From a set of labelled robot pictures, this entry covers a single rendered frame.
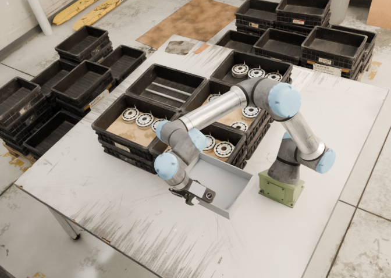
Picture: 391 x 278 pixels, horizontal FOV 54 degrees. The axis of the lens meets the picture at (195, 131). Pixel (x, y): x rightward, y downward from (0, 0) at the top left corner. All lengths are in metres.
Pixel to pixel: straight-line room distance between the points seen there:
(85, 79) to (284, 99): 2.16
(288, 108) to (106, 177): 1.16
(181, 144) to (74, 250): 1.77
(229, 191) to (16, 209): 2.08
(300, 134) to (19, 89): 2.51
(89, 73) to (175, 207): 1.70
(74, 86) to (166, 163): 2.12
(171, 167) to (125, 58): 2.44
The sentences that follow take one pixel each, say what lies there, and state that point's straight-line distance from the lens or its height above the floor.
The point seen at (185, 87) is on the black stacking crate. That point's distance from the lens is 2.36.
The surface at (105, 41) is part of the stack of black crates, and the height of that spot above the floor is 0.53.
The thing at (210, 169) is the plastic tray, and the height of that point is 1.04.
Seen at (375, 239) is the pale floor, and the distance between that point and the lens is 2.72.
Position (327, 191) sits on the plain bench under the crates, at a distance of 1.99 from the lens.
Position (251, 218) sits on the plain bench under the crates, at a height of 0.70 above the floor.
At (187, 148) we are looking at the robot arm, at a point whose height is 1.42.
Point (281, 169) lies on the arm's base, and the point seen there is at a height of 0.90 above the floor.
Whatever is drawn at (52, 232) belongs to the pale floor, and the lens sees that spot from 3.02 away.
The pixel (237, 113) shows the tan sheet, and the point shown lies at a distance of 2.15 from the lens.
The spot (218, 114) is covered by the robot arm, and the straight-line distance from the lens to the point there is 1.41.
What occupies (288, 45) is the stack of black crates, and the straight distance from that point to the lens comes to 3.40.
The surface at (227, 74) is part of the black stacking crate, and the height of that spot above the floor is 0.83.
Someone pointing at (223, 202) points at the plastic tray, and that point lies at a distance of 1.53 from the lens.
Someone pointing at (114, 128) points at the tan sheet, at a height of 0.83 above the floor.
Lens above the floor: 2.33
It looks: 46 degrees down
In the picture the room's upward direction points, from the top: 11 degrees counter-clockwise
